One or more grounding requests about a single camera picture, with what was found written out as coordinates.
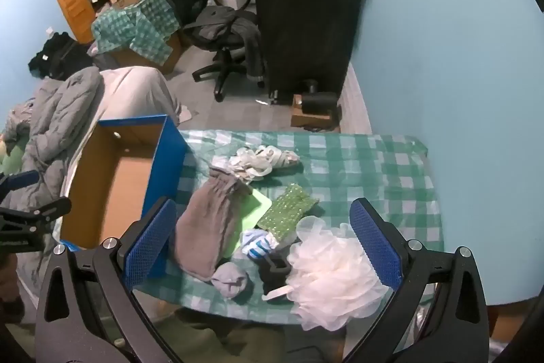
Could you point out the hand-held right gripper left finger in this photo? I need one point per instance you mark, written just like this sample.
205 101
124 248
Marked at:
151 237

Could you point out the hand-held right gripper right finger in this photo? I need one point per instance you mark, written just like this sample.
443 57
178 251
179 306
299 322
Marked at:
374 244

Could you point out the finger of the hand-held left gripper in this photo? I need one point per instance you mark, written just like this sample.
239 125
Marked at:
21 179
38 214

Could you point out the white mesh bath loofah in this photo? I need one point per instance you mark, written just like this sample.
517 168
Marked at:
331 282

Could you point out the grey sock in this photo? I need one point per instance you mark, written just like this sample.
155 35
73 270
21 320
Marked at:
231 280

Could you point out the green sparkly knitted cloth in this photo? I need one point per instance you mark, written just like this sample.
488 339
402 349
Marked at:
289 210

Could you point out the light green cloth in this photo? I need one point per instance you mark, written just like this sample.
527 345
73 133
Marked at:
255 205

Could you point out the green pillow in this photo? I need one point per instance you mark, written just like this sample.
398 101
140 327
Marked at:
12 159

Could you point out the grey quilted jacket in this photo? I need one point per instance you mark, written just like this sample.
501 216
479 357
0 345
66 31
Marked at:
55 112

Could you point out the green white checked tablecloth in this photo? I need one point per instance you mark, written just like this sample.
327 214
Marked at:
361 167

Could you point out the black cloth with white tag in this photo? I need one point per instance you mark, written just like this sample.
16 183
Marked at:
272 273

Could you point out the blue white striped sock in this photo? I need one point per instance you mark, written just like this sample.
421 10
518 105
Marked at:
257 246

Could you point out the white lace cloth bundle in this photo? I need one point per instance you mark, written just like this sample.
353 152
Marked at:
255 163

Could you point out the white cloth scrap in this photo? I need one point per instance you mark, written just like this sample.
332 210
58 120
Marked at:
187 113

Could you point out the black bag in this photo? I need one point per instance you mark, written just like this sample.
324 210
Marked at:
59 52

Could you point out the person's olive trousers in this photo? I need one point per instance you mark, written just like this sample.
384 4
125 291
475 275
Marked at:
238 337

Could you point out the black speaker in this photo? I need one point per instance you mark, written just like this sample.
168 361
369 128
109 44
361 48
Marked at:
318 99

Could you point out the large brown cardboard box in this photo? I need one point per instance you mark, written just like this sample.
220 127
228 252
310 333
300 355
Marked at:
170 52

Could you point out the black office chair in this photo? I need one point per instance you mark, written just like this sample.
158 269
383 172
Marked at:
229 61

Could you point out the green checked cloth cover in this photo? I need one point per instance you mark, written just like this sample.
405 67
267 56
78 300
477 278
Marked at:
140 27

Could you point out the grey clothes on chair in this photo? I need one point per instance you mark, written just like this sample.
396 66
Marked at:
221 29

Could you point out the black fabric wardrobe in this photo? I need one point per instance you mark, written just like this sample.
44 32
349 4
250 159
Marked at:
306 5

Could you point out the white wall socket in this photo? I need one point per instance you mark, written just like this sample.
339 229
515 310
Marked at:
50 32

